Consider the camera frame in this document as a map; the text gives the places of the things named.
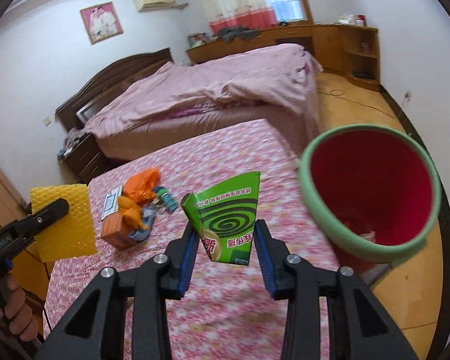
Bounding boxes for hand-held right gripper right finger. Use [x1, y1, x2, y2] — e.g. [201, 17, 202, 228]
[254, 219, 421, 360]

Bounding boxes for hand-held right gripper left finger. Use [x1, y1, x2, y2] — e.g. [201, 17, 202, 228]
[34, 220, 200, 360]

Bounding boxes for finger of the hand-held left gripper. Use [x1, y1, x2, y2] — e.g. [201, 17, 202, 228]
[7, 198, 70, 249]

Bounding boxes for yellow bubble wrap sheet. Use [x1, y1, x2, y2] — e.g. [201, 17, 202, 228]
[30, 184, 97, 262]

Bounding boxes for green spiral print carton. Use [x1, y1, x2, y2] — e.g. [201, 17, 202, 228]
[181, 171, 262, 268]

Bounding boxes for red bin with green rim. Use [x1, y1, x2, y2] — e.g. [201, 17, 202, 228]
[298, 124, 442, 268]

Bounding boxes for person's left hand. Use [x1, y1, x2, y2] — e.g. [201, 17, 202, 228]
[0, 275, 40, 343]

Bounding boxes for light wooden wardrobe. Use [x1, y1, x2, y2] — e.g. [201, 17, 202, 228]
[0, 139, 55, 308]

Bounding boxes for blue crumpled wrapper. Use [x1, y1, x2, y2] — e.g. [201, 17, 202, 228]
[129, 206, 159, 242]

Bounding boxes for small green and blue bottle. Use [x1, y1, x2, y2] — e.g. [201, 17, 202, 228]
[152, 186, 179, 214]

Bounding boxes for white flat packet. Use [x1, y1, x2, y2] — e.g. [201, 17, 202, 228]
[101, 187, 124, 221]

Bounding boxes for dark wooden nightstand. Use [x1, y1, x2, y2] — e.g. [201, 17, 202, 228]
[62, 133, 111, 185]

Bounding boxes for orange cardboard box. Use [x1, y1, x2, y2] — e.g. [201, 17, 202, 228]
[100, 210, 136, 249]

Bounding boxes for clothes on nightstand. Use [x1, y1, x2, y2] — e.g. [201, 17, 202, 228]
[58, 127, 85, 157]

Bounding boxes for orange plastic bag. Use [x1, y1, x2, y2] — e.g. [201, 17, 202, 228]
[118, 168, 162, 230]

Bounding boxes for dark wooden headboard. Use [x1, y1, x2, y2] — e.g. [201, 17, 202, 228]
[55, 47, 173, 133]

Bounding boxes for bed with pink duvet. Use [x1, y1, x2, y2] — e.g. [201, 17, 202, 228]
[82, 43, 324, 160]

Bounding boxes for framed photo on desk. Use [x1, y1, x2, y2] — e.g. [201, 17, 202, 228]
[187, 32, 211, 48]

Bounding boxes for long wooden desk cabinet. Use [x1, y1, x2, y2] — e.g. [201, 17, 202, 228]
[186, 22, 382, 91]

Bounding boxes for dark grey clothes pile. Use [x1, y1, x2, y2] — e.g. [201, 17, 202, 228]
[217, 26, 262, 43]

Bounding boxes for white air conditioner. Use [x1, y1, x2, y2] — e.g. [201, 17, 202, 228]
[132, 0, 189, 13]

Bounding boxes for white and red desk items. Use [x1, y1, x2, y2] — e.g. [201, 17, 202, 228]
[337, 13, 367, 28]

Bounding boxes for thin floor cable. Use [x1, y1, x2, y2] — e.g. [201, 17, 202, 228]
[317, 82, 407, 121]

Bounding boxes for pink framed wall picture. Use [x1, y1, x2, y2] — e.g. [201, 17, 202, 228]
[79, 1, 124, 45]

